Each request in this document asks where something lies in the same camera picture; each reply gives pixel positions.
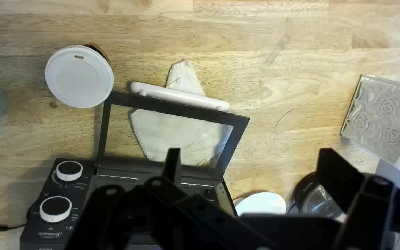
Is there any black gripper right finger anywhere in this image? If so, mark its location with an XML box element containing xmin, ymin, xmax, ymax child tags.
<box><xmin>316</xmin><ymin>147</ymin><xmax>398</xmax><ymax>250</ymax></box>

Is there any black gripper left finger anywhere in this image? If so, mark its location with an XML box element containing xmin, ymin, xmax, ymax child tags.
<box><xmin>65</xmin><ymin>147</ymin><xmax>276</xmax><ymax>250</ymax></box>

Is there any black toaster oven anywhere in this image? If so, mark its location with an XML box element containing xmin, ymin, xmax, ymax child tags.
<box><xmin>19</xmin><ymin>81</ymin><xmax>251</xmax><ymax>250</ymax></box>

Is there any white-rimmed black oven knob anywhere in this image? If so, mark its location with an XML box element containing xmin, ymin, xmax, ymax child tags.
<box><xmin>37</xmin><ymin>195</ymin><xmax>73</xmax><ymax>224</ymax></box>
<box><xmin>54</xmin><ymin>158</ymin><xmax>84</xmax><ymax>183</ymax></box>

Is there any paper cup with white lid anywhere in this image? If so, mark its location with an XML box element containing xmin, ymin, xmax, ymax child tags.
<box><xmin>43</xmin><ymin>43</ymin><xmax>116</xmax><ymax>110</ymax></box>

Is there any patterned white napkin holder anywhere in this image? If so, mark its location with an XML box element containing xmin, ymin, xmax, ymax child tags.
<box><xmin>338</xmin><ymin>74</ymin><xmax>400</xmax><ymax>164</ymax></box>

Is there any white plate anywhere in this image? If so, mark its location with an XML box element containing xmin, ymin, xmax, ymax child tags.
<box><xmin>233</xmin><ymin>190</ymin><xmax>288</xmax><ymax>218</ymax></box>

